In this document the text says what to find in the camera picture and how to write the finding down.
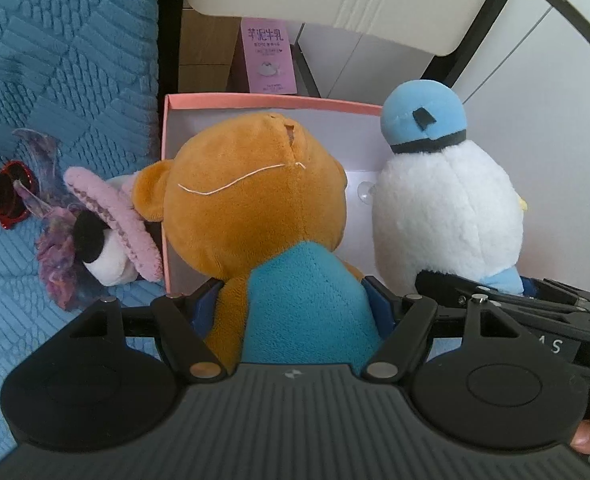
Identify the purple carton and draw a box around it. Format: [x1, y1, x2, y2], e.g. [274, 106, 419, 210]
[230, 16, 299, 96]

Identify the red and black toy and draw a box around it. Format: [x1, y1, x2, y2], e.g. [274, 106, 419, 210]
[0, 150, 32, 230]

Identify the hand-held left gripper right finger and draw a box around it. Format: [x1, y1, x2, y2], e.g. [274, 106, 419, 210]
[362, 277, 522, 381]

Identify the white penguin plush blue cap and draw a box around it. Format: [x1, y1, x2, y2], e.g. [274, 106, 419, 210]
[372, 79, 532, 295]

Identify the white chair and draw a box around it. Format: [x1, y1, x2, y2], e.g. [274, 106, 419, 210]
[156, 0, 532, 162]

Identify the pink cardboard box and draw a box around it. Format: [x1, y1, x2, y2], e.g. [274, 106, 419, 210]
[161, 92, 389, 295]

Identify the brown cardboard box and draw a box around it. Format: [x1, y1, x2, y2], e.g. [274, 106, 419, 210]
[177, 7, 242, 95]

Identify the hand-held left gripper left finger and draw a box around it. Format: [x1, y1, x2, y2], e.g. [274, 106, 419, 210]
[68, 280, 227, 381]

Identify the brown bear plush teal shirt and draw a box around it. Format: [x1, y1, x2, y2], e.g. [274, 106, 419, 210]
[132, 112, 392, 377]

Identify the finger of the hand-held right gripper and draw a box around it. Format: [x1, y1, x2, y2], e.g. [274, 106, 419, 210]
[522, 276, 590, 312]
[417, 270, 583, 322]

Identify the blue textured blanket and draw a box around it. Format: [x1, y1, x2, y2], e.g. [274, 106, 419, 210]
[0, 0, 177, 461]

